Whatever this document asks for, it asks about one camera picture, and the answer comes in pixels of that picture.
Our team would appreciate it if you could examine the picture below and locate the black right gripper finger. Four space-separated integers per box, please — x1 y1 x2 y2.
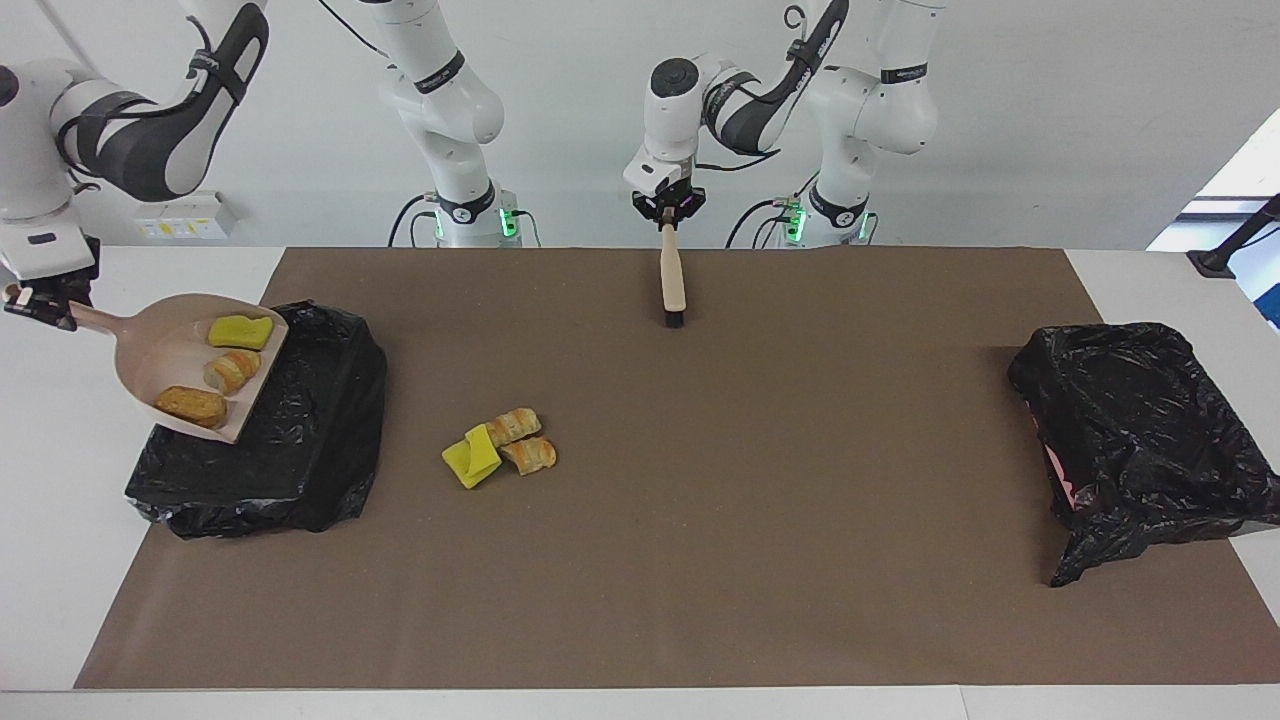
5 295 76 331

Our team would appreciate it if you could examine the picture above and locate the beige hand brush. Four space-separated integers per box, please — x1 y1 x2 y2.
658 222 687 330

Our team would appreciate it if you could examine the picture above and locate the beige plastic dustpan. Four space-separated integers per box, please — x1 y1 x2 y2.
68 292 290 445

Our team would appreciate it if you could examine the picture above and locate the yellow sponge with green pad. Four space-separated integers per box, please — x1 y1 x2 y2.
207 314 274 352

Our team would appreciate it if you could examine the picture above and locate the striped orange croissant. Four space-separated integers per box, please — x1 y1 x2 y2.
485 407 543 448
500 438 558 477

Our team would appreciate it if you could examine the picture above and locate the black bagged bin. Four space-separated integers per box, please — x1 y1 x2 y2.
124 300 389 540

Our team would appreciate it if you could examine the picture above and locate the black bagged bin showing pink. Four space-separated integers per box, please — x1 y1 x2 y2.
1007 321 1280 588

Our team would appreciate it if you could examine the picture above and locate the brown paper table mat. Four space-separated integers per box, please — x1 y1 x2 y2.
75 247 1280 689

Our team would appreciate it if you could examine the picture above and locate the black left base cable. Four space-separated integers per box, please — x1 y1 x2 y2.
725 195 801 249

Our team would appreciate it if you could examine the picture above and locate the black base cable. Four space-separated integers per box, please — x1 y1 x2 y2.
388 193 441 248
725 195 801 249

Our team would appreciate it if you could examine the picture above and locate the white wall socket strip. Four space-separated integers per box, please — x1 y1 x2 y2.
135 190 238 241

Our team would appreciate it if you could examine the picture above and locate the black right base cable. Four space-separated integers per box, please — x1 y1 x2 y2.
388 193 441 248

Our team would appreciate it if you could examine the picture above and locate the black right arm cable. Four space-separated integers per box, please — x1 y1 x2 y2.
60 0 391 196

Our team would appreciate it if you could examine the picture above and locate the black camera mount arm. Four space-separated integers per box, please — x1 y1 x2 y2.
1187 195 1280 279

